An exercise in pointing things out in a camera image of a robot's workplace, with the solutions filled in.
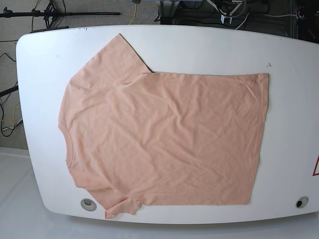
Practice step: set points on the peach pink T-shirt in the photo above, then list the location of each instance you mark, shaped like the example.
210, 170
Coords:
137, 138

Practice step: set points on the black tripod stand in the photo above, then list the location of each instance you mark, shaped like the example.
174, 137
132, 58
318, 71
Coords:
51, 15

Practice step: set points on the red triangle warning sticker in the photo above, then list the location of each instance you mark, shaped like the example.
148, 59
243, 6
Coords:
316, 168

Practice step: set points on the left table cable grommet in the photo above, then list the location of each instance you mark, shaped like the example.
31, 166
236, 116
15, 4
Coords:
88, 205

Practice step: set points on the table cable grommet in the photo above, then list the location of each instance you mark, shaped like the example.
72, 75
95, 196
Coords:
302, 202
88, 205

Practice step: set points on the right table cable grommet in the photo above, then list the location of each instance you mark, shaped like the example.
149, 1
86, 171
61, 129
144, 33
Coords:
302, 202

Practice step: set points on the black equipment frame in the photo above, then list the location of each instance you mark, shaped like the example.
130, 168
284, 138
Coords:
298, 19

